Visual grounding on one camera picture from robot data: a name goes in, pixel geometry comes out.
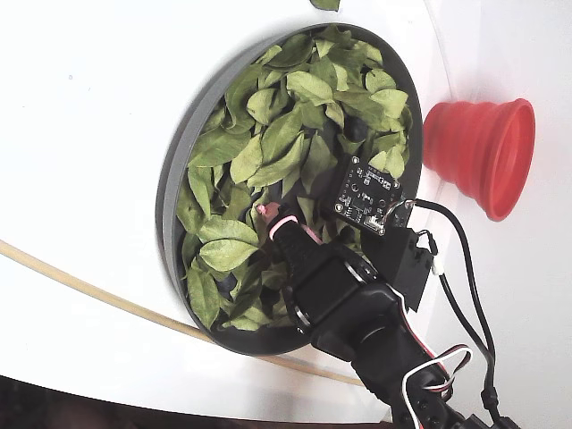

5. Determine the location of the thick black cable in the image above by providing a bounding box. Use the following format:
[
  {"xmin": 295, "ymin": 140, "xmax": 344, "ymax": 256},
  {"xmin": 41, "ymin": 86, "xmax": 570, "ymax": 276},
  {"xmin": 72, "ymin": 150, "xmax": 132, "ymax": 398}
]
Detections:
[{"xmin": 413, "ymin": 198, "xmax": 504, "ymax": 429}]

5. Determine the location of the green leaves pile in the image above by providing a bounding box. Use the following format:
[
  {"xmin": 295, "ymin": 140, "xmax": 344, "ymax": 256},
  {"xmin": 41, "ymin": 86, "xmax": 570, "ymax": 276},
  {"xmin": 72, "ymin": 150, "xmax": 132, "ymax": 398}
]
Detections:
[{"xmin": 175, "ymin": 24, "xmax": 413, "ymax": 332}]

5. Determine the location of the red collapsible silicone cup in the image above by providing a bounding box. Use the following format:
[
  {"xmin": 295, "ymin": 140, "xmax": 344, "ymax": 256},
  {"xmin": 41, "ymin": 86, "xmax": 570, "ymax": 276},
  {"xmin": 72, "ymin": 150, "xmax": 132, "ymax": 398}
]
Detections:
[{"xmin": 422, "ymin": 97, "xmax": 536, "ymax": 223}]

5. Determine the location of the grey round bowl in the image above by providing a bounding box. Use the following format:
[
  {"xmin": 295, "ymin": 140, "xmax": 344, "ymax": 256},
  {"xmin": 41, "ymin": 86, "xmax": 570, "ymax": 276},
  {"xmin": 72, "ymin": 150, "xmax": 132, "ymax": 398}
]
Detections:
[{"xmin": 155, "ymin": 21, "xmax": 425, "ymax": 358}]

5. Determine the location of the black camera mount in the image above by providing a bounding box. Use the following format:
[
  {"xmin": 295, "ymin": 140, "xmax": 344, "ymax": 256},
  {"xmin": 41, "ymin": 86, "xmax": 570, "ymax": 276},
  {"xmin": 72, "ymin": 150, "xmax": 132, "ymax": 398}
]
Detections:
[{"xmin": 359, "ymin": 225, "xmax": 433, "ymax": 314}]

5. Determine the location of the beige thin curved strip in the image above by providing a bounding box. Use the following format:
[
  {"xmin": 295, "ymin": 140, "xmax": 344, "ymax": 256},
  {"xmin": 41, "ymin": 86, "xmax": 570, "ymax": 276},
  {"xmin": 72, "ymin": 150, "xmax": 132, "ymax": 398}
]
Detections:
[{"xmin": 0, "ymin": 239, "xmax": 366, "ymax": 388}]

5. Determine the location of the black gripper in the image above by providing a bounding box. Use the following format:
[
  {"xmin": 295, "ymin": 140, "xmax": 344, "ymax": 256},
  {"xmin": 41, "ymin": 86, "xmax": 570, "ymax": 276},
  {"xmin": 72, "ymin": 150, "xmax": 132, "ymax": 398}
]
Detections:
[{"xmin": 257, "ymin": 202, "xmax": 382, "ymax": 334}]

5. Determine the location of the thin black cable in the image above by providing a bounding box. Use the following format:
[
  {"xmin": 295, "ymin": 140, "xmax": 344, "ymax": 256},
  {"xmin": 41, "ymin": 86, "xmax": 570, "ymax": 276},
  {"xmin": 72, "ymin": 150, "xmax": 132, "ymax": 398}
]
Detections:
[{"xmin": 416, "ymin": 229, "xmax": 495, "ymax": 419}]

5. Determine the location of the white red servo wire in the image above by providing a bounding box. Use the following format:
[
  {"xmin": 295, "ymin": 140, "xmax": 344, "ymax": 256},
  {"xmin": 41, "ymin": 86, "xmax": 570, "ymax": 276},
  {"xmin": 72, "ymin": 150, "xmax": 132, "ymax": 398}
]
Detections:
[{"xmin": 399, "ymin": 285, "xmax": 475, "ymax": 429}]

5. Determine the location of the black camera circuit board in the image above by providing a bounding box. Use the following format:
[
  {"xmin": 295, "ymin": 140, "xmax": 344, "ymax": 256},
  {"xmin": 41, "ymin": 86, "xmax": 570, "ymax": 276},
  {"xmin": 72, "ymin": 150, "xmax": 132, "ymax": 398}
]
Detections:
[{"xmin": 333, "ymin": 156, "xmax": 404, "ymax": 237}]

